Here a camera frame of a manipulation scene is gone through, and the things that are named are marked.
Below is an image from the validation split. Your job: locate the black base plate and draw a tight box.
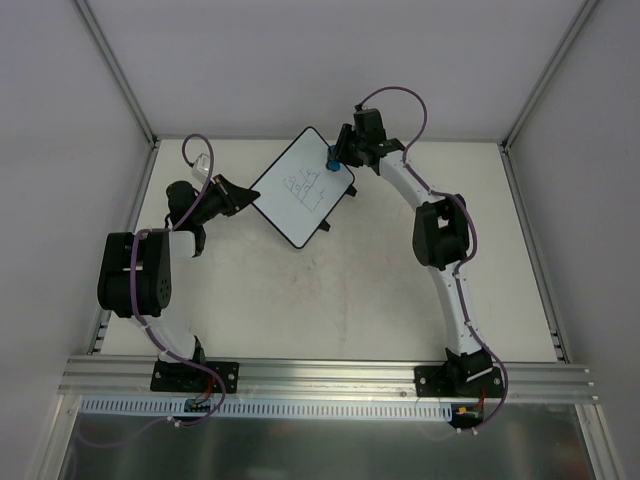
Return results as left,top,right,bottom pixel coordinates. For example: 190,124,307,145
414,362,504,399
150,360,240,394

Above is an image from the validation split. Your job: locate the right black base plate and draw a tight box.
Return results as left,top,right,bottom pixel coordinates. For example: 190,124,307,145
414,362,504,399

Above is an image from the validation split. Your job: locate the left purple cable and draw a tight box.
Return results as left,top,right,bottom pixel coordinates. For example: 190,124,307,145
74,133,227,446

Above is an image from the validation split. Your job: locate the purple cable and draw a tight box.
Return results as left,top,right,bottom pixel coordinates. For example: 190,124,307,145
354,86,509,436
74,133,227,446

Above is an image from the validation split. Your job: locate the blue whiteboard eraser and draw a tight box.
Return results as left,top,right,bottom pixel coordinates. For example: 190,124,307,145
326,145,341,172

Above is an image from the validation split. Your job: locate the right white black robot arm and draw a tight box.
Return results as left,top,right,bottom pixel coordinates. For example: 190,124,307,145
328,106,501,396

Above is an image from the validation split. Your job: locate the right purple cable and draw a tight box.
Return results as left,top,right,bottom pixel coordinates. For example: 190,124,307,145
354,86,509,436

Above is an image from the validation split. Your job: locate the aluminium mounting rail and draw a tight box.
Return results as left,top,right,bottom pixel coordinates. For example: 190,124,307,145
57,355,600,404

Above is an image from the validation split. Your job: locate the aluminium frame post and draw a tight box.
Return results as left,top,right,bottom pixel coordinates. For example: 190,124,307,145
70,0,157,146
501,0,601,150

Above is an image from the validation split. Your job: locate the small black-framed whiteboard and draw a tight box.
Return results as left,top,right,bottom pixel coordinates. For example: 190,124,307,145
251,126,357,249

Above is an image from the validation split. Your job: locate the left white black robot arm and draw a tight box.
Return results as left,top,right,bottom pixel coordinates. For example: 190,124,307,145
97,175,260,390

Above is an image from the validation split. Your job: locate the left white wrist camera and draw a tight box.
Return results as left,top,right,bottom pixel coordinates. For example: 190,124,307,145
191,153,211,183

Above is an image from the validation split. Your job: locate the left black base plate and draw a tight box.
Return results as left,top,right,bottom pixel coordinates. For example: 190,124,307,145
150,360,240,394

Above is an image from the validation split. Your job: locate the white slotted cable duct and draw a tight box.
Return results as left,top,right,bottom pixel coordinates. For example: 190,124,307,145
79,395,453,422

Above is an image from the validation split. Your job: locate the right aluminium frame post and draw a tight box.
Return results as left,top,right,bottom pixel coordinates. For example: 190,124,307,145
501,0,601,150

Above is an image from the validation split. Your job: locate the left aluminium frame post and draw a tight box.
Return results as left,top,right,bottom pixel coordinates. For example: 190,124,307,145
70,0,157,146

